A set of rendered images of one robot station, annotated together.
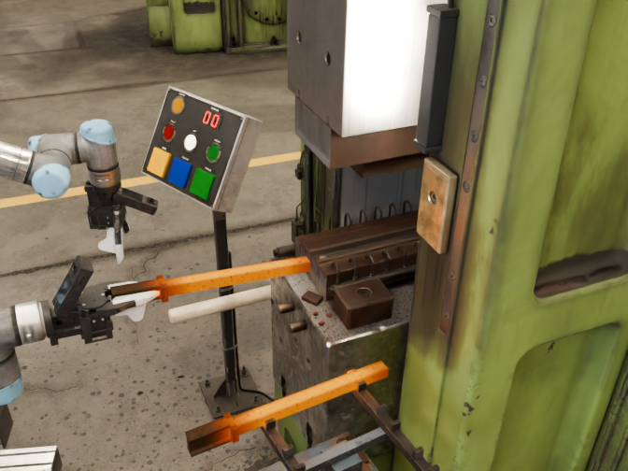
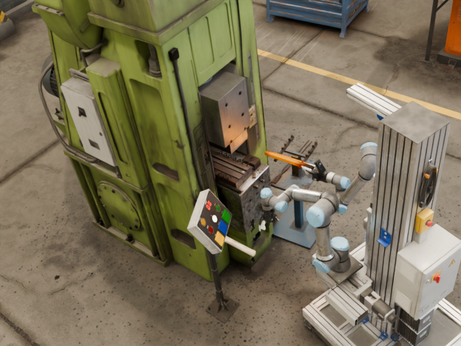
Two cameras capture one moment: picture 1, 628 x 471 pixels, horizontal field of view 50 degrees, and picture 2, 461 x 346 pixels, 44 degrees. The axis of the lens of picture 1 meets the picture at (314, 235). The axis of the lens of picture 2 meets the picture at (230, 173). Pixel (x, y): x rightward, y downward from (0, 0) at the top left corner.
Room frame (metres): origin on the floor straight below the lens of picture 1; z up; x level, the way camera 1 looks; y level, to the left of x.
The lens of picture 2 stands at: (2.66, 2.81, 3.89)
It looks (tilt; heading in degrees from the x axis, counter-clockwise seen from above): 43 degrees down; 247
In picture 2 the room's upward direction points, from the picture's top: 9 degrees counter-clockwise
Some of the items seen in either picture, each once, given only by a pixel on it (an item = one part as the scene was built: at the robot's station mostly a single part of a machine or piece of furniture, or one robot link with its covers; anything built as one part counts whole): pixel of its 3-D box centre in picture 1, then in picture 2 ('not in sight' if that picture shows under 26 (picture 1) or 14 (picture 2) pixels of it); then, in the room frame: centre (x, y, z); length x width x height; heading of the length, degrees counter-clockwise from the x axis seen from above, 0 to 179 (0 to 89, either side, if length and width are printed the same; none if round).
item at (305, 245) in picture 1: (384, 247); (221, 167); (1.47, -0.18, 0.96); 0.42 x 0.20 x 0.09; 114
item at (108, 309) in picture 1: (111, 305); not in sight; (0.99, 0.38, 1.13); 0.09 x 0.05 x 0.02; 111
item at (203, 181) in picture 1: (203, 184); (226, 216); (1.70, 0.32, 1.01); 0.07 x 0.05 x 0.07; 49
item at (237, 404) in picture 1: (231, 385); (221, 304); (1.86, 0.31, 0.05); 0.22 x 0.22 x 0.09; 24
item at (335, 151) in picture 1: (394, 118); (215, 132); (1.47, -0.18, 1.32); 0.42 x 0.20 x 0.10; 114
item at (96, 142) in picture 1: (98, 145); (267, 197); (1.47, 0.52, 1.23); 0.09 x 0.08 x 0.11; 105
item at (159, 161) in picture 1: (160, 163); (219, 238); (1.83, 0.47, 1.01); 0.07 x 0.05 x 0.07; 49
